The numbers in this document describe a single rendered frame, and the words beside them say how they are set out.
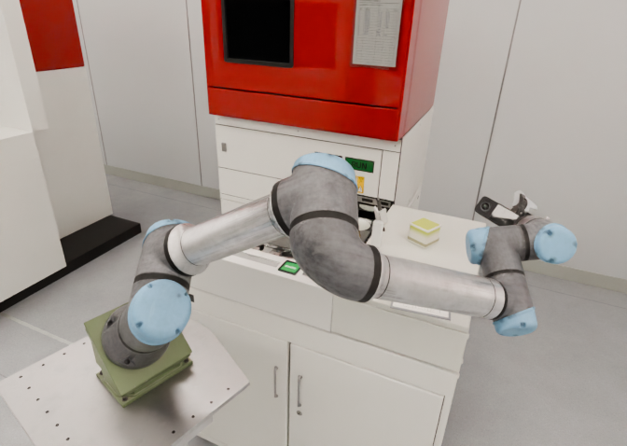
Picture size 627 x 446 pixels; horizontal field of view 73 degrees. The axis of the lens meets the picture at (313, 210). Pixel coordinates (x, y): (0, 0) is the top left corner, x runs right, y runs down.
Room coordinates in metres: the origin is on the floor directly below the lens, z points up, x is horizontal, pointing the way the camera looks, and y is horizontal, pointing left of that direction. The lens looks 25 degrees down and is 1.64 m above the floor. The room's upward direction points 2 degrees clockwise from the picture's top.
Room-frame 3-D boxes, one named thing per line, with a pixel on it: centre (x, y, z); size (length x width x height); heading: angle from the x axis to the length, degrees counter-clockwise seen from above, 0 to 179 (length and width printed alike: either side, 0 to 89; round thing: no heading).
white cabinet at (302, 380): (1.27, -0.06, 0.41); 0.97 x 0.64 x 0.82; 67
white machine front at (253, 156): (1.68, 0.06, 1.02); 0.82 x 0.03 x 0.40; 67
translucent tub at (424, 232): (1.22, -0.36, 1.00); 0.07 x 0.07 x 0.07; 41
